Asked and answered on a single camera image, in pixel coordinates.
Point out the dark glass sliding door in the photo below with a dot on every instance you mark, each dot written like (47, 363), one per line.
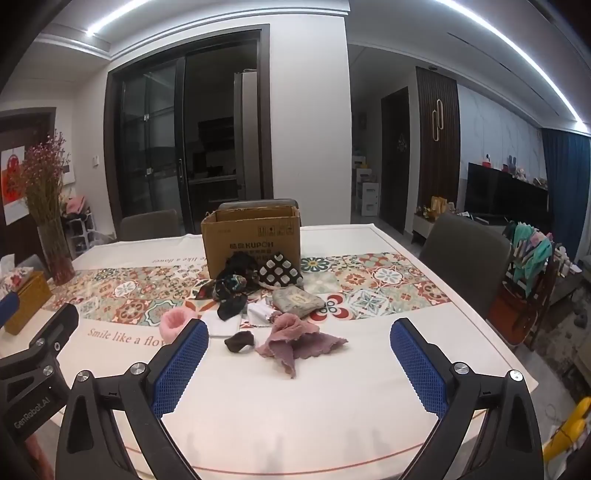
(187, 128)

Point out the grey chair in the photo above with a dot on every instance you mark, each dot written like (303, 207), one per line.
(150, 225)
(258, 205)
(470, 257)

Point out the blue curtain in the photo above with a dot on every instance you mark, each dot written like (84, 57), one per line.
(567, 159)

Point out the brown cardboard box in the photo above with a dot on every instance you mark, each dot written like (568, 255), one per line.
(258, 231)

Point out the black television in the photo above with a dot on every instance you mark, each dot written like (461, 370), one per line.
(496, 193)

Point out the dark brown scrunchie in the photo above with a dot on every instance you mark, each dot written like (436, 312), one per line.
(240, 341)

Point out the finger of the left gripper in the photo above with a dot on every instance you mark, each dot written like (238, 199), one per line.
(61, 326)
(9, 305)

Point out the glass vase with dried flowers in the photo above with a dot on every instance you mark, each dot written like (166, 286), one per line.
(39, 180)

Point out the grey chair far left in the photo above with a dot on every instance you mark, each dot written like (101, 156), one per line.
(150, 225)

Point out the white folded cloth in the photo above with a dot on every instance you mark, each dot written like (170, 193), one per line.
(253, 315)

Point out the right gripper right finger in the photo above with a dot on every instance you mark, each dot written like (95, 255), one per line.
(508, 445)

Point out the clothes rack with garments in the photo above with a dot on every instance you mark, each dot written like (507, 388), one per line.
(523, 298)

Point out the white tv cabinet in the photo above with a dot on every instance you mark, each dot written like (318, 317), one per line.
(422, 228)

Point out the grey chair far middle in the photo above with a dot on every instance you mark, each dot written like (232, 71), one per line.
(258, 205)

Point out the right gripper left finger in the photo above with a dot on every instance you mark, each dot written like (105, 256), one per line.
(90, 445)

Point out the black floral scarf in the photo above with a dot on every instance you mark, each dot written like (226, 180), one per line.
(240, 276)

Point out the pink ruffled cloth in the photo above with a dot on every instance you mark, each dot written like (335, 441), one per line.
(293, 338)

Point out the yellow tissue box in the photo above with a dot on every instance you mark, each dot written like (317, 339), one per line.
(29, 282)

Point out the grey chair right side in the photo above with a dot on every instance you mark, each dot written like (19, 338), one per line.
(470, 257)

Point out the black sock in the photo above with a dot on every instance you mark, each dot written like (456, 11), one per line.
(231, 306)

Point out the patterned white tablecloth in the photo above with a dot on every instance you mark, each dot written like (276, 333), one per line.
(349, 414)

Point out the grey floral fabric pouch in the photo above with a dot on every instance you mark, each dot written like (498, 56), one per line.
(293, 300)

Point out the black white patterned pouch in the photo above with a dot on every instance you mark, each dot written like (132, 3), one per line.
(279, 272)

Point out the white shoe rack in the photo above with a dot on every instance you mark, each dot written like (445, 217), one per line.
(79, 226)

